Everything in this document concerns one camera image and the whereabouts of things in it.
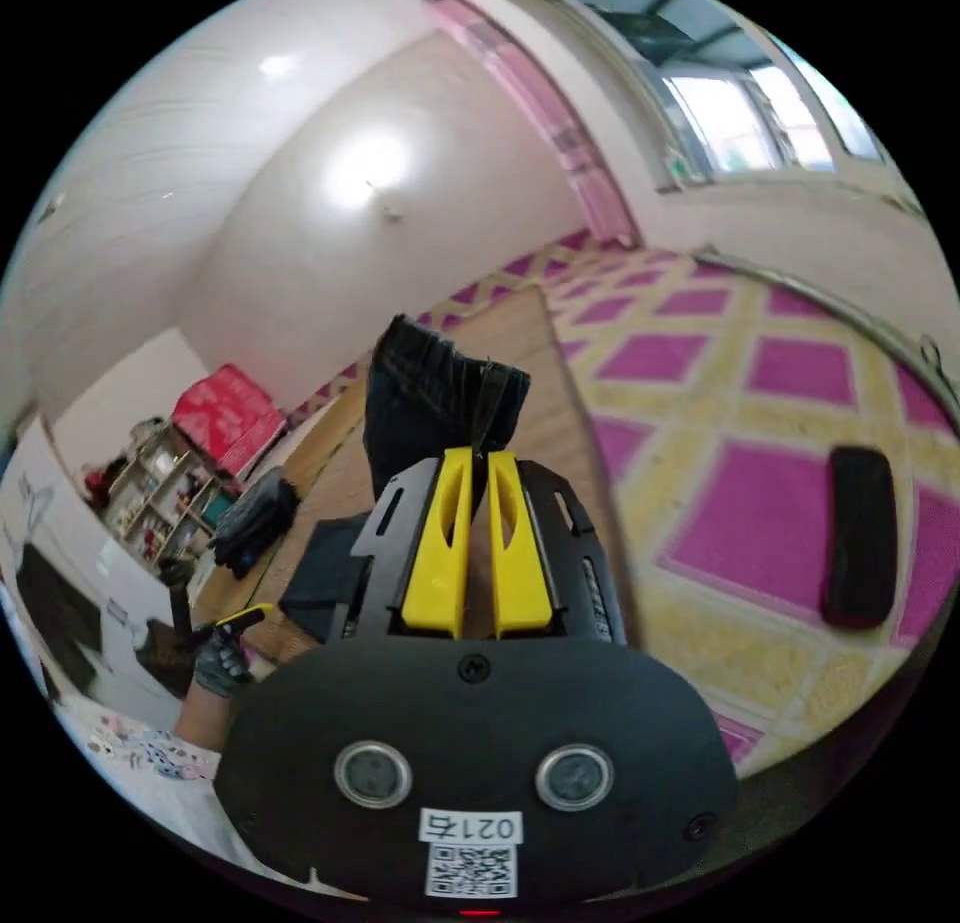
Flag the window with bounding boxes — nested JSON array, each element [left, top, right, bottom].
[[524, 0, 905, 193]]

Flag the person's body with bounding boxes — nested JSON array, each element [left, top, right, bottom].
[[44, 701, 301, 888]]

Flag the pile of clothes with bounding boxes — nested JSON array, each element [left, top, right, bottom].
[[208, 466, 302, 580]]

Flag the pink curtain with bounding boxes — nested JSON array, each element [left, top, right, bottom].
[[425, 0, 646, 251]]

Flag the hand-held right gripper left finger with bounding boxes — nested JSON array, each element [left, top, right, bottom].
[[401, 448, 475, 639]]

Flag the red carton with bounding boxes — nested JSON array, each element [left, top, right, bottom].
[[170, 362, 289, 479]]

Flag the person's left hand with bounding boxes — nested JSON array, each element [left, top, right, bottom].
[[192, 628, 254, 701]]

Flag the open shelf with items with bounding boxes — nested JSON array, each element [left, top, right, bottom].
[[83, 416, 235, 573]]

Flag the dark blue jeans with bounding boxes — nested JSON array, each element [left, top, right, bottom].
[[278, 313, 533, 644]]

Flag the black rectangular case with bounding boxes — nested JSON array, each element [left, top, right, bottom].
[[819, 445, 899, 630]]

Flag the curved metal pipe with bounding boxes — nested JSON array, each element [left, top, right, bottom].
[[693, 246, 960, 407]]

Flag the person's left forearm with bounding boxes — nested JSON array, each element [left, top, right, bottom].
[[173, 684, 235, 753]]

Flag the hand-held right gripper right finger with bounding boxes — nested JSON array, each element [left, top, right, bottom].
[[488, 450, 563, 640]]

